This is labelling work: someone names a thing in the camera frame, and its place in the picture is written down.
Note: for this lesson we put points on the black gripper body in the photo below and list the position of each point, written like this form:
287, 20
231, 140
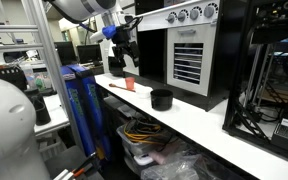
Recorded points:
124, 41

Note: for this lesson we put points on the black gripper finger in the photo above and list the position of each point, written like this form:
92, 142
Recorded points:
117, 56
134, 55

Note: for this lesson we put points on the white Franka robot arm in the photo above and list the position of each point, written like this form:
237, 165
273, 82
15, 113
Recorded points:
4, 133

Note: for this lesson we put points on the black mug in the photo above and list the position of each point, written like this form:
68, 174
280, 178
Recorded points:
161, 100

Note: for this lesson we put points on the black computer monitor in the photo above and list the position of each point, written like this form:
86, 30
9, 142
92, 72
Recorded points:
89, 53
65, 51

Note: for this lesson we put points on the red plastic cup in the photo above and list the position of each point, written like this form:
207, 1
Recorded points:
129, 83

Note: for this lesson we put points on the wooden spoon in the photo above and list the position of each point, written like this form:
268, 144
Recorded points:
119, 87

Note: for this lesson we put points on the grey oven knob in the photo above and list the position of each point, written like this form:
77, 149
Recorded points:
183, 15
209, 11
194, 14
171, 18

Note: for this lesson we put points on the white toy oven unit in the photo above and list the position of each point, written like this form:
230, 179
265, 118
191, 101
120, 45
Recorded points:
187, 66

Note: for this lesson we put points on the white side table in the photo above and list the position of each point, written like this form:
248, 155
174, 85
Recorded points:
55, 113

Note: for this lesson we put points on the clear plastic bottle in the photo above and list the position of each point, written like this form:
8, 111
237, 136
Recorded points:
29, 76

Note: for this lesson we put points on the clear plastic bin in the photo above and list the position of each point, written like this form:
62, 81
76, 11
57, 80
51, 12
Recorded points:
134, 146

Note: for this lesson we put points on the pink cloth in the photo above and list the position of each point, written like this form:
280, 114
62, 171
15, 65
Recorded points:
160, 155

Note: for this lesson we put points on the black mesh basket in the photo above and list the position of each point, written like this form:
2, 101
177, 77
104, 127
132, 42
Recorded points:
7, 76

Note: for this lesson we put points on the clear plastic bag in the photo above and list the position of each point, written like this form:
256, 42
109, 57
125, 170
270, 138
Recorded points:
174, 168

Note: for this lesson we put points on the aluminium profile frame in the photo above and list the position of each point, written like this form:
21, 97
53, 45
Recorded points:
50, 60

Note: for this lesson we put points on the black metal frame rack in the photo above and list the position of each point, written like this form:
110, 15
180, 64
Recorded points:
237, 66

